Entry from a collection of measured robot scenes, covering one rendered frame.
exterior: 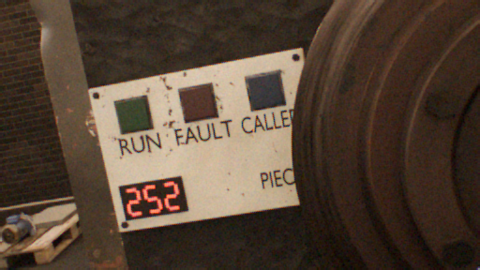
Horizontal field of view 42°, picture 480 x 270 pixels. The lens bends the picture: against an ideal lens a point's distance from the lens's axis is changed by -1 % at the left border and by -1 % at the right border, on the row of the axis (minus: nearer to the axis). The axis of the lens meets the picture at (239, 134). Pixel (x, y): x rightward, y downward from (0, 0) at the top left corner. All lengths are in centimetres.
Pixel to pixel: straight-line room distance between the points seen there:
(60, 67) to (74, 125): 31
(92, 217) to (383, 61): 300
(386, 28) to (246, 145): 25
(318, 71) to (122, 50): 28
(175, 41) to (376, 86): 29
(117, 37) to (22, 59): 670
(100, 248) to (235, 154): 281
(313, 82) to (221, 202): 23
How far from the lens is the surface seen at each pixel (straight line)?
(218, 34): 75
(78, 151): 343
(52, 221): 548
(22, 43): 747
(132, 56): 78
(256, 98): 72
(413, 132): 52
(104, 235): 349
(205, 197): 76
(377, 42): 57
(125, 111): 76
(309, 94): 59
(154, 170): 76
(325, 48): 59
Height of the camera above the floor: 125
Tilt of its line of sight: 7 degrees down
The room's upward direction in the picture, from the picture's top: 11 degrees counter-clockwise
